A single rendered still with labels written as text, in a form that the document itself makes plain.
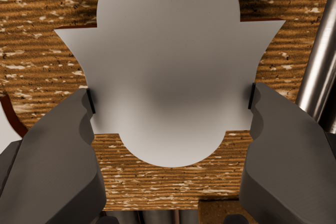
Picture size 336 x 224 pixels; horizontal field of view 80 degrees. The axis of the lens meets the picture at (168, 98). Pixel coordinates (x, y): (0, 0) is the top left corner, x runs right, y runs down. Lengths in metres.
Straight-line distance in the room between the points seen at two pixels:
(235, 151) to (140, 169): 0.09
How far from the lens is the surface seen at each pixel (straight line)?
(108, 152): 0.19
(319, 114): 0.22
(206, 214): 0.23
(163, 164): 0.16
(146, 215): 0.30
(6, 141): 0.21
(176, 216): 0.39
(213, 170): 0.21
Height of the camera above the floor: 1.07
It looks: 61 degrees down
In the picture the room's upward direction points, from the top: 179 degrees counter-clockwise
